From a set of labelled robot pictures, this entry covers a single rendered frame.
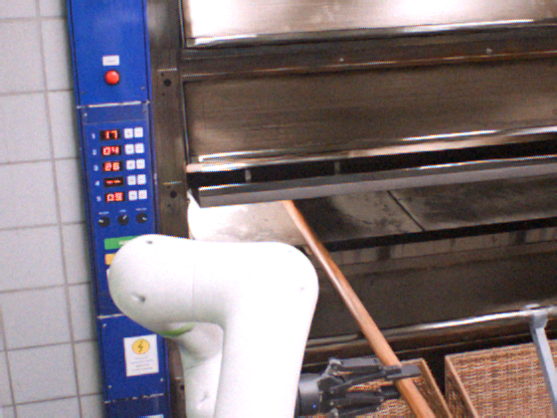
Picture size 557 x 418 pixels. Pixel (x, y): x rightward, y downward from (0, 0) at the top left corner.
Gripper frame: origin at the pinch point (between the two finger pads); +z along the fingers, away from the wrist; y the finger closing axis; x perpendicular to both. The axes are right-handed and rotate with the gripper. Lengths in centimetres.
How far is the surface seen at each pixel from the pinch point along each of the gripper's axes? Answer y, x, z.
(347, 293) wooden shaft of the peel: -1.5, -31.9, -0.3
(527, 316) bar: 2.9, -20.1, 36.7
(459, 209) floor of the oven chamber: 1, -74, 44
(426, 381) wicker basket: 39, -51, 28
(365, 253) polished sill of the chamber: 3, -57, 12
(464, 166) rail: -24, -43, 30
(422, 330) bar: 2.8, -19.9, 12.4
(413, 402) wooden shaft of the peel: -1.1, 8.2, -0.8
